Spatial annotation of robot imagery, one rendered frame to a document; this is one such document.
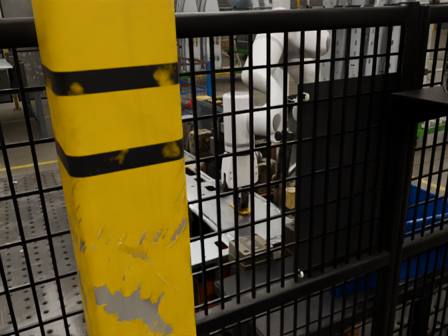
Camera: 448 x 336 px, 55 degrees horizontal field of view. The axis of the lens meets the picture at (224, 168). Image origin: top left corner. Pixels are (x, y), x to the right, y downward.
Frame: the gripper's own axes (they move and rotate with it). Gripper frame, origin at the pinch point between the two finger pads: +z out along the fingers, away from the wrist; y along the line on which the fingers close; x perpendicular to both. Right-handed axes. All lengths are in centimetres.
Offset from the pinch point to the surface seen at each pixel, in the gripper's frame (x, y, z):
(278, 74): -344, -249, 20
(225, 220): 3.7, 7.4, 2.9
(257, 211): 3.7, -3.4, 2.9
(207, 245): 14.0, 17.7, 2.8
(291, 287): 57, 23, -13
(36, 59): -793, -15, 16
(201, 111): -93, -30, -6
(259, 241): 27.6, 11.0, -3.1
